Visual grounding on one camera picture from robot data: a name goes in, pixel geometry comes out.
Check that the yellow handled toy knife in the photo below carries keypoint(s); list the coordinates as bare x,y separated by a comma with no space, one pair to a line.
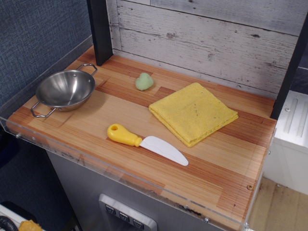
120,134

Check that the black post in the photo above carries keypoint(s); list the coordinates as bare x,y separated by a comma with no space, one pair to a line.
291,70
100,30

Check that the folded yellow cloth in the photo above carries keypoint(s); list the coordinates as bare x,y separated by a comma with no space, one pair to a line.
192,113

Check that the silver dispenser panel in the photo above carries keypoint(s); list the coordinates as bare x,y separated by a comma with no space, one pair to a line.
126,214

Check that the steel bowl with handles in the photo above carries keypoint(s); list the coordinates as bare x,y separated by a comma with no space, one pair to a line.
66,90

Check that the white ribbed appliance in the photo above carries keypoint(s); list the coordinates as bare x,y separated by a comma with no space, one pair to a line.
287,160

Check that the black left post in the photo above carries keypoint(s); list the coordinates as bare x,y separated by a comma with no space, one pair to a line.
100,30

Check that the yellow object bottom left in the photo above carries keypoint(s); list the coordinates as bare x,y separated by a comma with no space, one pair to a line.
29,225

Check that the silver toy fridge cabinet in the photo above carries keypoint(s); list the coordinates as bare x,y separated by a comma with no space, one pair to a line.
83,187

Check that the black right post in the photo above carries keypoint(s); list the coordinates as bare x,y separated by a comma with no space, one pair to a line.
291,70

